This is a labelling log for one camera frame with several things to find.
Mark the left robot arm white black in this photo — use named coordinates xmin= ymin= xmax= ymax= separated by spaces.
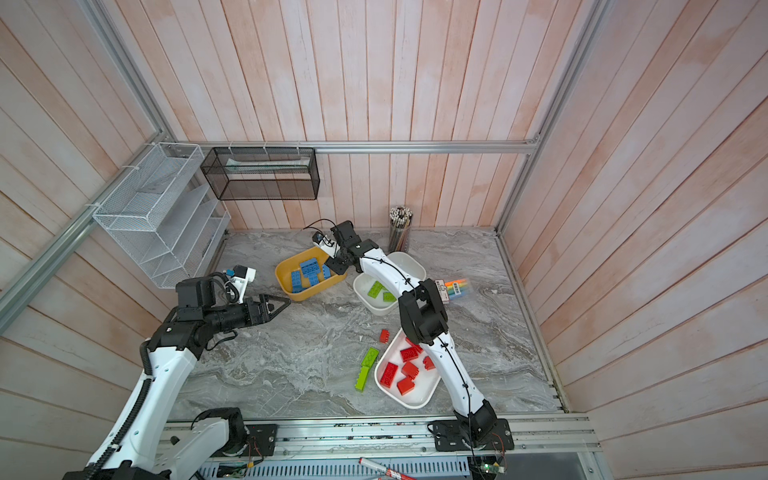
xmin=64 ymin=266 xmax=291 ymax=479

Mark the white plastic bin near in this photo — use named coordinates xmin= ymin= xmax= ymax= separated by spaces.
xmin=374 ymin=330 xmax=441 ymax=410

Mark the white wire mesh shelf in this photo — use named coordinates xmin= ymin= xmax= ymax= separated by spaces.
xmin=94 ymin=143 xmax=230 ymax=290

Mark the red lego brick top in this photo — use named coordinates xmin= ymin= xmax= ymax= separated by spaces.
xmin=400 ymin=346 xmax=421 ymax=363

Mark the black mesh wall basket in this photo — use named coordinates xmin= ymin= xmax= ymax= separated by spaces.
xmin=201 ymin=146 xmax=321 ymax=201

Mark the red lego brick bottom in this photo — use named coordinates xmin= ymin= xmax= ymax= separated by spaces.
xmin=397 ymin=377 xmax=415 ymax=396

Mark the highlighter pen pack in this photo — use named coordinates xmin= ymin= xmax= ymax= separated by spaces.
xmin=435 ymin=279 xmax=470 ymax=303

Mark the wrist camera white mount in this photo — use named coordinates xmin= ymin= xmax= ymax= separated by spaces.
xmin=225 ymin=265 xmax=256 ymax=304
xmin=311 ymin=220 xmax=360 ymax=256

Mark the green lego brick bottom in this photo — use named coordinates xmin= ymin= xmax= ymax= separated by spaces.
xmin=355 ymin=366 xmax=370 ymax=392

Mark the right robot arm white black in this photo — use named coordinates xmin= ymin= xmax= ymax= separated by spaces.
xmin=312 ymin=221 xmax=514 ymax=450

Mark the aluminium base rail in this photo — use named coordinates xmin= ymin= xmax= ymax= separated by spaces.
xmin=196 ymin=413 xmax=612 ymax=479

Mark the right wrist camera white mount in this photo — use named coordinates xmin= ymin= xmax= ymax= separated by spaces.
xmin=311 ymin=220 xmax=360 ymax=256

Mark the blue lego brick pair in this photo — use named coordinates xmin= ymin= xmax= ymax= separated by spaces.
xmin=300 ymin=258 xmax=321 ymax=286

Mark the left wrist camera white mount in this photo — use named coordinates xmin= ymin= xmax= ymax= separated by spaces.
xmin=225 ymin=265 xmax=256 ymax=304

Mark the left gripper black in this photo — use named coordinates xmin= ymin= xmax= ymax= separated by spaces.
xmin=205 ymin=294 xmax=291 ymax=334

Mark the red white marker pen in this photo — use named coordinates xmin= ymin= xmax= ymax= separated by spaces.
xmin=358 ymin=457 xmax=415 ymax=480

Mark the white plastic bin far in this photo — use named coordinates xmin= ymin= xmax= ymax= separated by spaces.
xmin=353 ymin=252 xmax=427 ymax=316

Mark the white plastic bin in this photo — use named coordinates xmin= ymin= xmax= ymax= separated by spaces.
xmin=353 ymin=252 xmax=427 ymax=316
xmin=374 ymin=330 xmax=441 ymax=410

